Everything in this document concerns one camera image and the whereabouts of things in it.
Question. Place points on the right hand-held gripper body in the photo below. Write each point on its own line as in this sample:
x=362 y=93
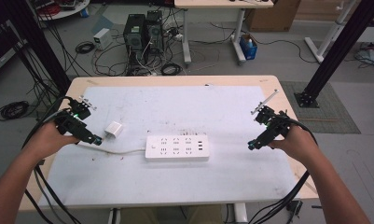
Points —
x=273 y=126

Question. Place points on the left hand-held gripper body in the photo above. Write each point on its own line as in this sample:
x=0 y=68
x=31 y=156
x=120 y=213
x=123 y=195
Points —
x=72 y=124

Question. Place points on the white charger plug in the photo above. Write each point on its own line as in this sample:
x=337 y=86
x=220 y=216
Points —
x=113 y=129

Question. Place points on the white power strip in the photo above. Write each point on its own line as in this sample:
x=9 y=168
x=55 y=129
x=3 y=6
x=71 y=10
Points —
x=177 y=147

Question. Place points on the person's left hand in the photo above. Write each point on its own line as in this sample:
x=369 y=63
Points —
x=48 y=140

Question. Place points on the person's right hand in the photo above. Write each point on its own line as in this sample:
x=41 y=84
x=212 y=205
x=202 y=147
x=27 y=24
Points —
x=296 y=144

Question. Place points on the grey floor mat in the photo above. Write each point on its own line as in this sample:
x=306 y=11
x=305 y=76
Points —
x=330 y=115

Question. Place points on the white table mat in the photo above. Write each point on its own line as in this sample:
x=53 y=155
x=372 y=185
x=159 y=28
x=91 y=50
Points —
x=187 y=180

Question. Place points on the black metal pillar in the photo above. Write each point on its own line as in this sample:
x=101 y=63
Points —
x=340 y=46
x=38 y=43

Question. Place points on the small white box device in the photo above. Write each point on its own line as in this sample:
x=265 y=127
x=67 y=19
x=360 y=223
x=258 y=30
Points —
x=102 y=38

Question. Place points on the wooden table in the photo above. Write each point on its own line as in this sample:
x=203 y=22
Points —
x=175 y=81

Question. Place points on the white metal stand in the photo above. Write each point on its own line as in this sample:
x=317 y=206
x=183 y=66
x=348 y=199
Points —
x=327 y=34

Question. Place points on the black computer tower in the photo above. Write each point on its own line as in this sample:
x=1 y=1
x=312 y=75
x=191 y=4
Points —
x=154 y=29
x=134 y=35

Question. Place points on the cardboard box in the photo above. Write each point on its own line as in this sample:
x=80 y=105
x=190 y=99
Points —
x=273 y=14

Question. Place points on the round white table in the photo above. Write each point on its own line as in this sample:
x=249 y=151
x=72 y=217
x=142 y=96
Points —
x=63 y=9

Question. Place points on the white-legged wooden desk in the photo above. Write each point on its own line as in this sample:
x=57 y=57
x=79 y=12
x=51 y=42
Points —
x=218 y=3

